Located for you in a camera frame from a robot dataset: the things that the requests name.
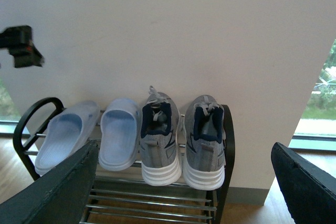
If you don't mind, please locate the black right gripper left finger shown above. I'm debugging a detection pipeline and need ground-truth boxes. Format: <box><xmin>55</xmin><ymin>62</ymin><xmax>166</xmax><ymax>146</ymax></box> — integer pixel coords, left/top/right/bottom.
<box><xmin>1</xmin><ymin>141</ymin><xmax>99</xmax><ymax>223</ymax></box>

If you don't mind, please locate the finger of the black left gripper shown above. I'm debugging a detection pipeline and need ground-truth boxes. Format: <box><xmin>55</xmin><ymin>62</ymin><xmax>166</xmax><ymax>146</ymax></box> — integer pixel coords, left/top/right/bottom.
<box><xmin>1</xmin><ymin>25</ymin><xmax>44</xmax><ymax>68</ymax></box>

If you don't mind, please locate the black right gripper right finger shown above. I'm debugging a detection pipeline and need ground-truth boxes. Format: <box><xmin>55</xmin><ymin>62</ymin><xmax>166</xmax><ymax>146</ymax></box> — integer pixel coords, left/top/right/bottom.
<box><xmin>271</xmin><ymin>142</ymin><xmax>335</xmax><ymax>223</ymax></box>

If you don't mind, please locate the light blue slipper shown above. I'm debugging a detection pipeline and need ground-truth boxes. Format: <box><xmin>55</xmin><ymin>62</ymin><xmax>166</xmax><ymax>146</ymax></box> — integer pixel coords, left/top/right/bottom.
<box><xmin>35</xmin><ymin>101</ymin><xmax>100</xmax><ymax>176</ymax></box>
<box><xmin>99</xmin><ymin>98</ymin><xmax>141</xmax><ymax>172</ymax></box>

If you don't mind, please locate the grey sneaker with side view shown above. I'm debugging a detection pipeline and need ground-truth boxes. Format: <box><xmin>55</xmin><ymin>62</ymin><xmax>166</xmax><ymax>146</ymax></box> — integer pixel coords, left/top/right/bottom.
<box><xmin>140</xmin><ymin>86</ymin><xmax>182</xmax><ymax>186</ymax></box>

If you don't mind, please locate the black metal shoe rack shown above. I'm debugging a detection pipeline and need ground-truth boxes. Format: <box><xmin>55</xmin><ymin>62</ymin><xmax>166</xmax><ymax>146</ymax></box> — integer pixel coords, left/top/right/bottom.
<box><xmin>12</xmin><ymin>97</ymin><xmax>236</xmax><ymax>224</ymax></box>

